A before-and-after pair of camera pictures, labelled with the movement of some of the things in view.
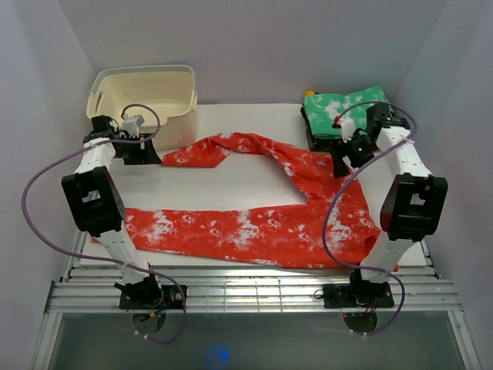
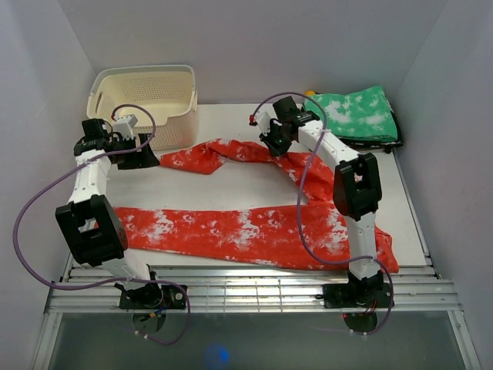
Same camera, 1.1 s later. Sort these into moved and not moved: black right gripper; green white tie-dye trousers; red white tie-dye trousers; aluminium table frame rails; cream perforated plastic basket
Moved: red white tie-dye trousers; black right gripper
Not moved: cream perforated plastic basket; green white tie-dye trousers; aluminium table frame rails
